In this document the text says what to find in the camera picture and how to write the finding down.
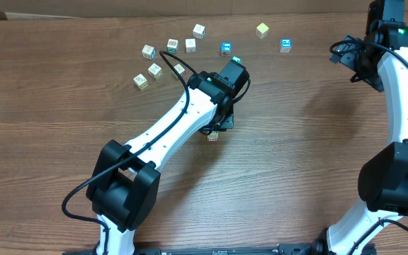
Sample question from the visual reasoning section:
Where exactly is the wooden block blue front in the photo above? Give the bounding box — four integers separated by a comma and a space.
208, 131, 218, 139

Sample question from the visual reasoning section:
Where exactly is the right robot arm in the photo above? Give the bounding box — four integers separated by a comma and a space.
304, 0, 408, 254

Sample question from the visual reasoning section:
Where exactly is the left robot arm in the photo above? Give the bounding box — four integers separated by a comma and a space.
86, 60, 249, 254

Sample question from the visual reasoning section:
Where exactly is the green L block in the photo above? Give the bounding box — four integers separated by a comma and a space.
232, 56, 242, 63

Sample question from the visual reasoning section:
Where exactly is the wooden block red side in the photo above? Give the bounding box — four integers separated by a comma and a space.
174, 64, 186, 77

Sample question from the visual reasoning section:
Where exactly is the plain wooden block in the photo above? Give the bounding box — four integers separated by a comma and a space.
185, 38, 196, 53

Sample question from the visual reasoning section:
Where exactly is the wooden block top blue side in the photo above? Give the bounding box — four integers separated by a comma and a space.
193, 23, 205, 40

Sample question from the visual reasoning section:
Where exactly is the block with green B side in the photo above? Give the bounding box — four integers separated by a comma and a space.
166, 39, 179, 54

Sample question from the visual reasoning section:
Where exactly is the yellow top block far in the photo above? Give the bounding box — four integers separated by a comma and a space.
256, 23, 269, 39

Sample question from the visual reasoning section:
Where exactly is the blue P block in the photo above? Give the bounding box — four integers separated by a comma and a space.
280, 38, 292, 53

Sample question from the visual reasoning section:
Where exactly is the wooden block yellow S side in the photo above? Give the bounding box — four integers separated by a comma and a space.
133, 74, 148, 91

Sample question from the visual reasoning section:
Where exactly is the wooden block car picture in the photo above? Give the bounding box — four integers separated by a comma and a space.
142, 45, 156, 60

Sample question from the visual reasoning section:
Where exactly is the cardboard backdrop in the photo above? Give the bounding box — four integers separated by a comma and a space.
0, 0, 408, 21

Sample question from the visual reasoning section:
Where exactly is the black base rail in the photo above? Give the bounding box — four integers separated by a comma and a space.
62, 242, 378, 255

